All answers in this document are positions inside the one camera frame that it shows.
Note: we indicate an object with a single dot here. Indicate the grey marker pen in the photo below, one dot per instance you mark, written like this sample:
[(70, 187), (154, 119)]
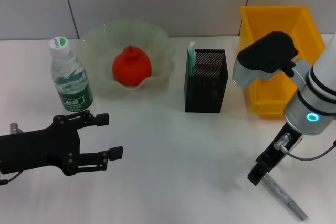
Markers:
[(283, 197)]

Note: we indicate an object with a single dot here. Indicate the green utility knife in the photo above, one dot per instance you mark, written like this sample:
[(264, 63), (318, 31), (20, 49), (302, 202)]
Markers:
[(191, 58)]

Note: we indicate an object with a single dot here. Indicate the clear green-label water bottle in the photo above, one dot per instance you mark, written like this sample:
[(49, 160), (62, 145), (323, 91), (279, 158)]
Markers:
[(72, 82)]

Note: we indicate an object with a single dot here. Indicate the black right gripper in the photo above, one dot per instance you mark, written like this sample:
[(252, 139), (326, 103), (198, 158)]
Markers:
[(281, 150)]

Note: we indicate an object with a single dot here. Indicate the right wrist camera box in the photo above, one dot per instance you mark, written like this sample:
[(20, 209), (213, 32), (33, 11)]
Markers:
[(265, 56)]

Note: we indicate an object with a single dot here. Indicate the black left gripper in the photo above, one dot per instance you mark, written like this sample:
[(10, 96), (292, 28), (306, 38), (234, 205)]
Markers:
[(34, 148)]

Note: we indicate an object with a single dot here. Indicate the yellow plastic bin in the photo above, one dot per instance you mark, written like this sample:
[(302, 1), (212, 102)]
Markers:
[(265, 22)]

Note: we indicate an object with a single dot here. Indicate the black mesh pen holder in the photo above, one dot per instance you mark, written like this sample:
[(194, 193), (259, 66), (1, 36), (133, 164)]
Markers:
[(204, 95)]

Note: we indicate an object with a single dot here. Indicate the translucent green fruit plate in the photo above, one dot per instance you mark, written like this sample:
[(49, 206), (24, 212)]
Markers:
[(147, 37)]

